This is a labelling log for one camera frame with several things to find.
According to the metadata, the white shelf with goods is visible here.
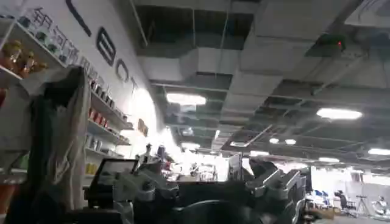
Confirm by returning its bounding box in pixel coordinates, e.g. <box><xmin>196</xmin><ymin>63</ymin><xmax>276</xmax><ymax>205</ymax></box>
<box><xmin>0</xmin><ymin>12</ymin><xmax>135</xmax><ymax>186</ymax></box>

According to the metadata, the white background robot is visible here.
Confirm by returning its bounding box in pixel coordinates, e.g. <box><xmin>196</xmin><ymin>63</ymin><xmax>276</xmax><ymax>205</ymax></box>
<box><xmin>370</xmin><ymin>195</ymin><xmax>390</xmax><ymax>217</ymax></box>

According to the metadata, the black ceiling device red light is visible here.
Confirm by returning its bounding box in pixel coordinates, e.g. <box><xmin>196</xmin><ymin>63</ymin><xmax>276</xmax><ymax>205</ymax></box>
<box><xmin>315</xmin><ymin>32</ymin><xmax>347</xmax><ymax>52</ymax></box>

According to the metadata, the long ceiling light panel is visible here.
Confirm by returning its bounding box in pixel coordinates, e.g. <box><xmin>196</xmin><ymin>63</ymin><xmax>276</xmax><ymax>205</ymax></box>
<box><xmin>166</xmin><ymin>93</ymin><xmax>207</xmax><ymax>107</ymax></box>
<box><xmin>367</xmin><ymin>147</ymin><xmax>390</xmax><ymax>156</ymax></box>
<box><xmin>317</xmin><ymin>156</ymin><xmax>340</xmax><ymax>164</ymax></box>
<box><xmin>316</xmin><ymin>107</ymin><xmax>364</xmax><ymax>121</ymax></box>

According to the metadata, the grey dark garment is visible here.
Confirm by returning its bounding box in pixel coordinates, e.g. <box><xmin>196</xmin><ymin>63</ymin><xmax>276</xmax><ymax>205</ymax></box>
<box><xmin>4</xmin><ymin>66</ymin><xmax>92</xmax><ymax>224</ymax></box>

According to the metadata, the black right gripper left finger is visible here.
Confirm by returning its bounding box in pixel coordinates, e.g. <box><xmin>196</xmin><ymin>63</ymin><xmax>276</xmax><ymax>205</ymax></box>
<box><xmin>113</xmin><ymin>158</ymin><xmax>180</xmax><ymax>215</ymax></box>

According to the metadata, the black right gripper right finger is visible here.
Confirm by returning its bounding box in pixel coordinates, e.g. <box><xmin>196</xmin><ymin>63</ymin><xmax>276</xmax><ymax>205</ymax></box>
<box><xmin>245</xmin><ymin>158</ymin><xmax>307</xmax><ymax>215</ymax></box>

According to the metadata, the person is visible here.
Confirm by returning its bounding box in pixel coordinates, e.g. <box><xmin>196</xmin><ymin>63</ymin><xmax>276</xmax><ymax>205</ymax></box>
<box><xmin>334</xmin><ymin>189</ymin><xmax>349</xmax><ymax>211</ymax></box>

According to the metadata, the tripod stand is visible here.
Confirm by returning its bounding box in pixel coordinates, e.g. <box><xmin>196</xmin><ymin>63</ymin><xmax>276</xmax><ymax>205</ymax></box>
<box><xmin>355</xmin><ymin>194</ymin><xmax>371</xmax><ymax>217</ymax></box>

